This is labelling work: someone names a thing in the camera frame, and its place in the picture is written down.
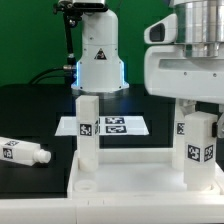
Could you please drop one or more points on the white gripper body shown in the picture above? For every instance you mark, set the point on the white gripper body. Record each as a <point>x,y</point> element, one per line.
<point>168,73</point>

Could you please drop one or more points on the white desk top tray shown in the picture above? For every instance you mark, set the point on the white desk top tray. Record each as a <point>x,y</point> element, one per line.
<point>134,172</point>

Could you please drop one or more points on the white front fence bar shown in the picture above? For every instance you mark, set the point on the white front fence bar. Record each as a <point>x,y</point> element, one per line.
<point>116,209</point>

